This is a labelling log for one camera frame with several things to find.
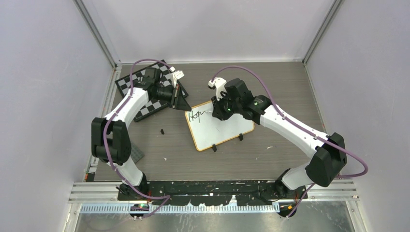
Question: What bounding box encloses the grey studded baseplate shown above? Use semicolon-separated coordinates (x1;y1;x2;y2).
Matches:
130;142;145;163

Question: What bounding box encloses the black white chessboard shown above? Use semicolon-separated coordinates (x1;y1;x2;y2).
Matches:
106;60;185;124

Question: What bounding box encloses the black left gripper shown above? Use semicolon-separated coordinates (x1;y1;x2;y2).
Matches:
153;84;192;112

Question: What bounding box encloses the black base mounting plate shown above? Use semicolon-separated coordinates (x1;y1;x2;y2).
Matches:
117;180;308;207

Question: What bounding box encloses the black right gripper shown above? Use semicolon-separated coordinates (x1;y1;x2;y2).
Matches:
212;90;242;120

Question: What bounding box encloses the yellow framed whiteboard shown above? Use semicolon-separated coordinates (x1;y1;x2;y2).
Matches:
185;101;255;151

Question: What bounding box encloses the aluminium frame rail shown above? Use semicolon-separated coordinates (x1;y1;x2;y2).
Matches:
69;179;359;214

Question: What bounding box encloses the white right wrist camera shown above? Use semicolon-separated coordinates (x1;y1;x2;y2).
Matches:
208;77;227;101

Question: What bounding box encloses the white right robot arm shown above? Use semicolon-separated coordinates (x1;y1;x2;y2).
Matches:
208;77;347;199

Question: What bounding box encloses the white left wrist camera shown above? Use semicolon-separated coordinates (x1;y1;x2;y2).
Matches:
169;66;184;87

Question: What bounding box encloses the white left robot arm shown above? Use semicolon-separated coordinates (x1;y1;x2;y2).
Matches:
91;67;191;200

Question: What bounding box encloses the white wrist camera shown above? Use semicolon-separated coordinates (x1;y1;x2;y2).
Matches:
208;77;227;101
169;66;184;87

